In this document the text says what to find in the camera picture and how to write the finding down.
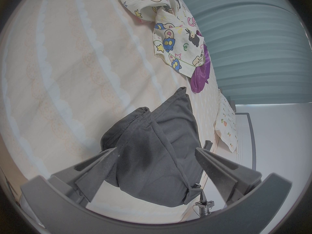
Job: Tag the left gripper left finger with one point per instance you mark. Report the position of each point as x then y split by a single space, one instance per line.
97 169

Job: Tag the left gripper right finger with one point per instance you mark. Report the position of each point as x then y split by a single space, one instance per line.
219 173

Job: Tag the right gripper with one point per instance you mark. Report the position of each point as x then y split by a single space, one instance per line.
204 208

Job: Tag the black T-shirt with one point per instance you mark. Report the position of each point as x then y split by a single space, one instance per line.
158 155

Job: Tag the bed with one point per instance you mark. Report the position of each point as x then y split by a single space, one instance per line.
73 82

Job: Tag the white printed pillow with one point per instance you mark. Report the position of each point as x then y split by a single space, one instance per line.
226 125

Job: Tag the purple garment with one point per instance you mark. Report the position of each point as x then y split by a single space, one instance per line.
201 77

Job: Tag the blue-green curtain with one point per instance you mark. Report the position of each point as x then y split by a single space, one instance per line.
256 45

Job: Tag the white printed pyjama garment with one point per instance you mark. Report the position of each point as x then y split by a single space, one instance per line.
170 33

